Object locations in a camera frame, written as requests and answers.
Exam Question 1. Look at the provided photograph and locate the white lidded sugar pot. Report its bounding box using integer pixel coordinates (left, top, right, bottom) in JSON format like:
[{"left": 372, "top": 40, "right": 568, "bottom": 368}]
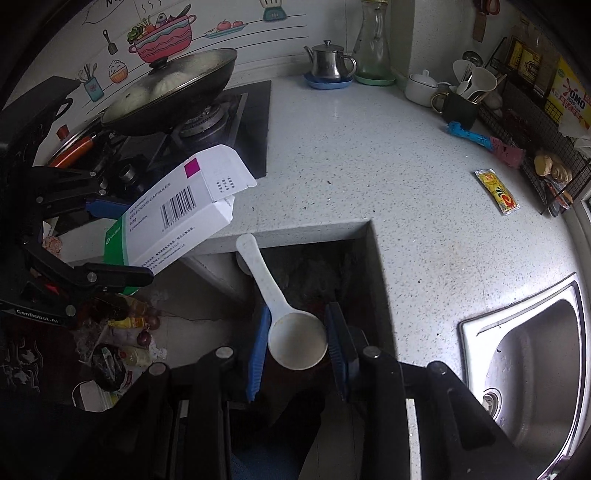
[{"left": 405, "top": 69, "right": 451, "bottom": 106}]

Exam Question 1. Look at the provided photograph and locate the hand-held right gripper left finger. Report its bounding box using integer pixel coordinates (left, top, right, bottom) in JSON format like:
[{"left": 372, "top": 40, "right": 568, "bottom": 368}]
[{"left": 69, "top": 302, "right": 273, "bottom": 480}]

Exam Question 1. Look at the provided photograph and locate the white and green medicine box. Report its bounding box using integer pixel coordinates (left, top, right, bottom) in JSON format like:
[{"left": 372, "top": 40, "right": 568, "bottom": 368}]
[{"left": 102, "top": 144, "right": 258, "bottom": 297}]

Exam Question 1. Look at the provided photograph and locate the white plastic scoop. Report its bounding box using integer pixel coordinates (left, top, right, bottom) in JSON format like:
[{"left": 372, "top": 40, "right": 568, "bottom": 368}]
[{"left": 235, "top": 233, "right": 329, "bottom": 371}]

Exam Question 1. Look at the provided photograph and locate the steel teapot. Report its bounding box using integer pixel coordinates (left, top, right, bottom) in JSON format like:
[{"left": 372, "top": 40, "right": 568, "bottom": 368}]
[{"left": 303, "top": 40, "right": 358, "bottom": 80}]

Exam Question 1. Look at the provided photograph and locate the steel sink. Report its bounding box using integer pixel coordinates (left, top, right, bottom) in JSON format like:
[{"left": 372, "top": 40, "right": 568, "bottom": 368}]
[{"left": 458, "top": 272, "right": 583, "bottom": 480}]

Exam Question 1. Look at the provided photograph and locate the white plastic bag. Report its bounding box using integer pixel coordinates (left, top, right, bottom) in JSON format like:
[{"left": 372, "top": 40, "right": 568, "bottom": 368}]
[{"left": 558, "top": 111, "right": 591, "bottom": 153}]

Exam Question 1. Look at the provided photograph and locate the wok with glass lid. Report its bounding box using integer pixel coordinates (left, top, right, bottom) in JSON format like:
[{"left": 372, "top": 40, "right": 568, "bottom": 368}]
[{"left": 102, "top": 48, "right": 238, "bottom": 125}]

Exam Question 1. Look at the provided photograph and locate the white steamed bun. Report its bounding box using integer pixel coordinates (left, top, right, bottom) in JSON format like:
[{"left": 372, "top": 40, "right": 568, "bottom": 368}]
[{"left": 145, "top": 74, "right": 178, "bottom": 100}]

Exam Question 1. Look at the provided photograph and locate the large white rice spoon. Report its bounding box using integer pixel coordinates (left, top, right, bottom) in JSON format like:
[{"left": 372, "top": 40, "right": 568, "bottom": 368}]
[{"left": 468, "top": 67, "right": 498, "bottom": 100}]

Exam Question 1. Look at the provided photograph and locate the glass carafe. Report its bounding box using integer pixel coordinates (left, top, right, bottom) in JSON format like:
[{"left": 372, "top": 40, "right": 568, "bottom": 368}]
[{"left": 355, "top": 0, "right": 393, "bottom": 79}]

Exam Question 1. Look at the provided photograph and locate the clear plastic bin bag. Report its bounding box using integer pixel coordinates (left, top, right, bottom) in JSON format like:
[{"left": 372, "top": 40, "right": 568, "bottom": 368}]
[{"left": 259, "top": 240, "right": 370, "bottom": 315}]

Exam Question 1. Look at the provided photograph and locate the ginger root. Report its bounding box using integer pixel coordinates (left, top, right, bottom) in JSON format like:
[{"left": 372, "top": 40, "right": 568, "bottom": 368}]
[{"left": 534, "top": 152, "right": 573, "bottom": 183}]

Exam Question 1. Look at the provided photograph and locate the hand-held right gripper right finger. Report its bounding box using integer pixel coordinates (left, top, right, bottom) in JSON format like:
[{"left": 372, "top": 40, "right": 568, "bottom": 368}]
[{"left": 323, "top": 302, "right": 550, "bottom": 480}]

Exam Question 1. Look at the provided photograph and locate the white soup spoon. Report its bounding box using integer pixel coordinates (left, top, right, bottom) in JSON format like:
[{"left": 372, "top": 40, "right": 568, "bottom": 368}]
[{"left": 452, "top": 59, "right": 476, "bottom": 86}]

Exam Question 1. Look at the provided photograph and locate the colourful kitchen wall decal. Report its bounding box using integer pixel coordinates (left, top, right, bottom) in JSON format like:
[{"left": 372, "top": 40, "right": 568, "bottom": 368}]
[{"left": 76, "top": 0, "right": 308, "bottom": 104}]

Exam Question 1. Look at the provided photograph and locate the black wire rack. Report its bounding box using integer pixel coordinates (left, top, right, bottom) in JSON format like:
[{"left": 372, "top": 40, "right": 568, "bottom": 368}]
[{"left": 475, "top": 37, "right": 591, "bottom": 215}]

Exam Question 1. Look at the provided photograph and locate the black gas stove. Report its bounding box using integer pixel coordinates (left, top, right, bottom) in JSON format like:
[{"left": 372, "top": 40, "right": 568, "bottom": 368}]
[{"left": 69, "top": 80, "right": 272, "bottom": 222}]

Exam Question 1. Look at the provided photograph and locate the blue saucer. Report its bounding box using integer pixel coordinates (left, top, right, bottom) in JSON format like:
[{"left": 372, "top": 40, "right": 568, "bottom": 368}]
[{"left": 303, "top": 71, "right": 354, "bottom": 90}]

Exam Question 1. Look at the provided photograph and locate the yellow yeast packet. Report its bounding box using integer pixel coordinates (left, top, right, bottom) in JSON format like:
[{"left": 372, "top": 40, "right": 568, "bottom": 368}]
[{"left": 475, "top": 169, "right": 520, "bottom": 216}]

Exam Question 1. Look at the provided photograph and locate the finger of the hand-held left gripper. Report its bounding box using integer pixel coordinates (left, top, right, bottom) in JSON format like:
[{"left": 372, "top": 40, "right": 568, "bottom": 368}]
[
  {"left": 28, "top": 167, "right": 134, "bottom": 220},
  {"left": 23, "top": 241, "right": 154, "bottom": 296}
]

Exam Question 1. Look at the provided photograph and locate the dark green mug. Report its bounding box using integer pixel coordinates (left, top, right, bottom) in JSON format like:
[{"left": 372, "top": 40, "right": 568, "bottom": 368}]
[{"left": 431, "top": 91, "right": 481, "bottom": 131}]

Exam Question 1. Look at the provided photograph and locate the blue and pink wrapper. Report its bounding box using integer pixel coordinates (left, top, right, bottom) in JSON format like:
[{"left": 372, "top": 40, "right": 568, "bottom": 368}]
[{"left": 445, "top": 121, "right": 525, "bottom": 167}]

